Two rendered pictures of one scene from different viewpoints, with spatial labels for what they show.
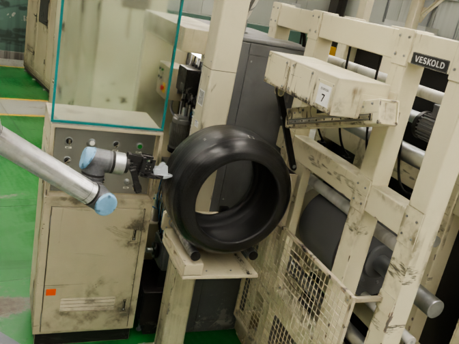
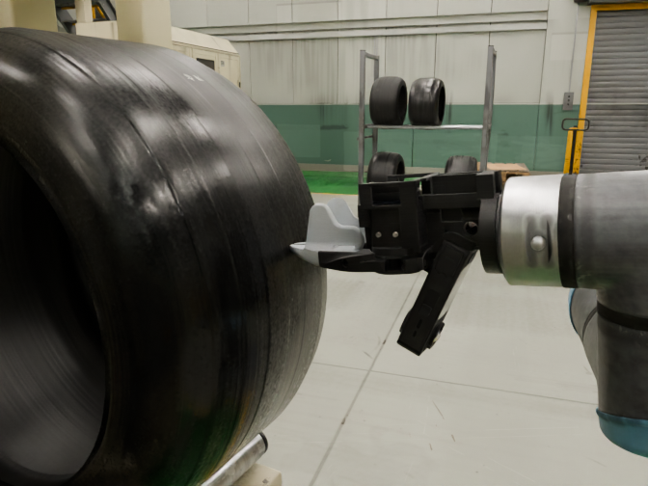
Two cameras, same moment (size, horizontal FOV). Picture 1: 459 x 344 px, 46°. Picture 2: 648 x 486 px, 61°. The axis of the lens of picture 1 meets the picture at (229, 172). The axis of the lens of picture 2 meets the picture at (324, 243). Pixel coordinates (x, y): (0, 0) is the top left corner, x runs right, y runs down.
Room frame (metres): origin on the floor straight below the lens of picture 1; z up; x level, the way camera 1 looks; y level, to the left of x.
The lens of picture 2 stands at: (2.43, 0.69, 1.37)
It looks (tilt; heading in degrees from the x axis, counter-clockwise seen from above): 14 degrees down; 233
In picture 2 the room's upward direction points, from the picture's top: straight up
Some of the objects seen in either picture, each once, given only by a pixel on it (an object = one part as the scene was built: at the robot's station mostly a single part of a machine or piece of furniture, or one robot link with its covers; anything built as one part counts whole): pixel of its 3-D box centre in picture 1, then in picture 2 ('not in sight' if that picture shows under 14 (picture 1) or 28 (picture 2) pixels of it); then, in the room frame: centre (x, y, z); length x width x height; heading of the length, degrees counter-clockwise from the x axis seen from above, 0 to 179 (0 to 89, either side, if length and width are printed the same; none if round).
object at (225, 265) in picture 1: (208, 256); not in sight; (2.31, 0.02, 0.80); 0.37 x 0.36 x 0.02; 115
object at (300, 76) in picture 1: (320, 83); not in sight; (2.32, -0.30, 1.71); 0.61 x 0.25 x 0.15; 25
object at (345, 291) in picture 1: (283, 307); not in sight; (2.24, -0.38, 0.65); 0.90 x 0.02 x 0.70; 25
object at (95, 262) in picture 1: (89, 226); not in sight; (2.69, 0.70, 0.63); 0.56 x 0.41 x 1.27; 115
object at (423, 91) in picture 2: not in sight; (423, 145); (-1.96, -3.41, 0.96); 1.33 x 0.64 x 1.92; 123
